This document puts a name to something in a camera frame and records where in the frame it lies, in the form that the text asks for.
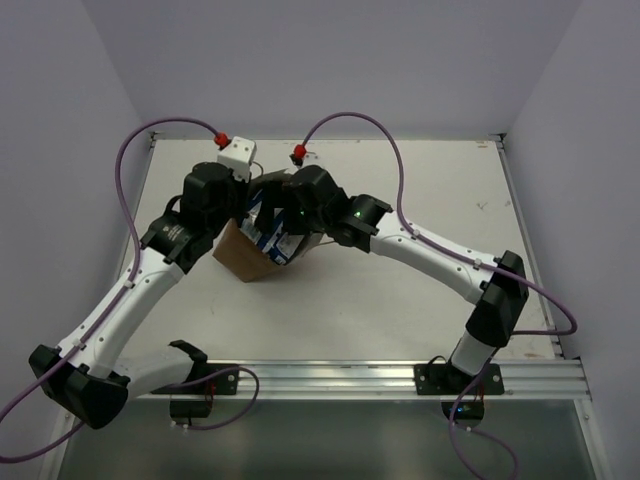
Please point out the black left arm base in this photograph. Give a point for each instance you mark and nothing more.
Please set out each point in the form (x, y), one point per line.
(194, 403)

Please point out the aluminium mounting rail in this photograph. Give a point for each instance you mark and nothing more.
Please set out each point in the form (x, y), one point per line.
(401, 381)

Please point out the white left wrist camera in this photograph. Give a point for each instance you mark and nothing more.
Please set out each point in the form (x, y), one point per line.
(239, 157)

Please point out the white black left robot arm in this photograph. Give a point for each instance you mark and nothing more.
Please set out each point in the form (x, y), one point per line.
(86, 373)

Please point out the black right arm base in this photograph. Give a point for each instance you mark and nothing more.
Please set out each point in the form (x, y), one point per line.
(437, 378)

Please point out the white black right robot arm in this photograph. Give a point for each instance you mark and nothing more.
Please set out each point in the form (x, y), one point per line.
(495, 286)

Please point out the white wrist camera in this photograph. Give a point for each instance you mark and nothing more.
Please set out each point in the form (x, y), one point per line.
(239, 157)
(311, 158)

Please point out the blue white snack bag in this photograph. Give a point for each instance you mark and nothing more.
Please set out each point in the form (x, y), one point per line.
(279, 246)

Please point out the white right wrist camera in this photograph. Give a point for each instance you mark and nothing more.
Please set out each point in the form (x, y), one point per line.
(311, 158)

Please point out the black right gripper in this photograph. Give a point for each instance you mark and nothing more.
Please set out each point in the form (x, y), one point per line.
(277, 196)

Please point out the brown paper bag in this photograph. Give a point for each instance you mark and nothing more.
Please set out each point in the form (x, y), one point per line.
(241, 257)

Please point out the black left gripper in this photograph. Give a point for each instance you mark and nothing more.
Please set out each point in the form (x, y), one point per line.
(258, 185)

